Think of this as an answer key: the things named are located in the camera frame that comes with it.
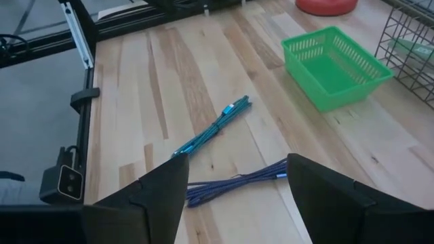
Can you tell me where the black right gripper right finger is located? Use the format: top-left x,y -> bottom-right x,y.
286,152 -> 434,244

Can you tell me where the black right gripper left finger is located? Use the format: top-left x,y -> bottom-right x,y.
82,152 -> 190,244

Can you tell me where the narrow white box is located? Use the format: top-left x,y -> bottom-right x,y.
387,38 -> 434,62

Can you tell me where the blue pen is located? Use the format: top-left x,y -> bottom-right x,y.
185,157 -> 290,209

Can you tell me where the green plastic basket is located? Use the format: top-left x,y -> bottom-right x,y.
281,25 -> 395,113

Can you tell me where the white paper sheet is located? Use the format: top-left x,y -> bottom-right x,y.
97,0 -> 149,21

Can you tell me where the red desk lamp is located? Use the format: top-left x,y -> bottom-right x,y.
294,0 -> 359,17

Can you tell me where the black table-level camera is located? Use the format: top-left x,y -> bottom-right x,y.
38,145 -> 85,205

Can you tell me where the teal braided cable bundle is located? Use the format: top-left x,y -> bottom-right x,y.
170,94 -> 253,160

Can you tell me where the dark wire mesh basket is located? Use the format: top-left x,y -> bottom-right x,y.
374,0 -> 434,110

